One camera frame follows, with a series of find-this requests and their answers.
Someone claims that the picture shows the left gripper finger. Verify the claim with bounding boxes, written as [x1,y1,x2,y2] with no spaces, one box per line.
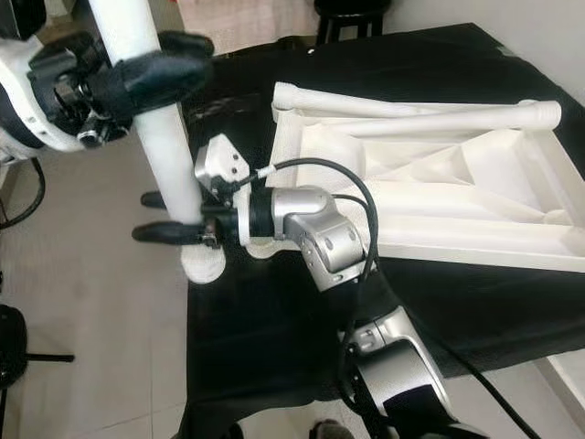
[112,35,218,124]

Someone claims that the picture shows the white plastic table leg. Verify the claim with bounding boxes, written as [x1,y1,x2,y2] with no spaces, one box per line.
[329,99,563,138]
[91,0,204,225]
[271,82,495,120]

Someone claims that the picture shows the beige mat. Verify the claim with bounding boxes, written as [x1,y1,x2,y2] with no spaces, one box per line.
[178,0,316,28]

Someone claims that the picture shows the black tablecloth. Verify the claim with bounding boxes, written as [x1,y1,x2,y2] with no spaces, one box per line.
[174,23,585,439]

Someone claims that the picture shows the black tripod stand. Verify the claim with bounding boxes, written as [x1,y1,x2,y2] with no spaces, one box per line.
[0,305,76,390]

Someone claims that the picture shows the black stool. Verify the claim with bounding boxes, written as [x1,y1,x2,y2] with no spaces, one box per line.
[315,0,392,47]

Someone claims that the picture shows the white plastic table top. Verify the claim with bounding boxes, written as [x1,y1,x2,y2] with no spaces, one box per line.
[183,80,585,284]

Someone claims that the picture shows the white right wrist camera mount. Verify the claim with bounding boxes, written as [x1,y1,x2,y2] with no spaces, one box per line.
[194,133,250,246]

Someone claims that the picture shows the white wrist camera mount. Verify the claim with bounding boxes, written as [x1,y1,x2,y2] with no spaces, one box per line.
[0,0,92,155]
[194,133,250,246]

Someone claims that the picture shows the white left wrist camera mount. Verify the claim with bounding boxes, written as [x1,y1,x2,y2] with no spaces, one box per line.
[0,0,92,155]

